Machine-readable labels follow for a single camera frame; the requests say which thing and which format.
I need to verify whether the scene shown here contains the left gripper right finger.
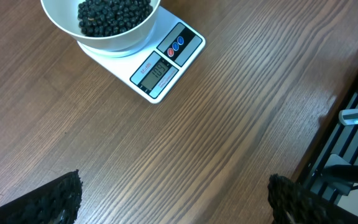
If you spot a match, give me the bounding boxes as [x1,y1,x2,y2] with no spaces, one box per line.
[267,174,358,224]

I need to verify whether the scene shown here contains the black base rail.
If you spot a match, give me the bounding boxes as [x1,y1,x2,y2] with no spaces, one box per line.
[297,76,358,204]

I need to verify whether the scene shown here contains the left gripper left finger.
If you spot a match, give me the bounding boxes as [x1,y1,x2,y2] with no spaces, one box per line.
[0,170,83,224]

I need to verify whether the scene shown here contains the white bowl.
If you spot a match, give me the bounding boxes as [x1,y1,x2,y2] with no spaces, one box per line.
[41,0,160,51]

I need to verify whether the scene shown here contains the white digital kitchen scale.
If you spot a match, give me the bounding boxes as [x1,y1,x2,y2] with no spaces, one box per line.
[79,7,206,104]

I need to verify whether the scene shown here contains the black beans in bowl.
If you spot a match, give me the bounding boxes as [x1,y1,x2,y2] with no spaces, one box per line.
[78,0,154,37]

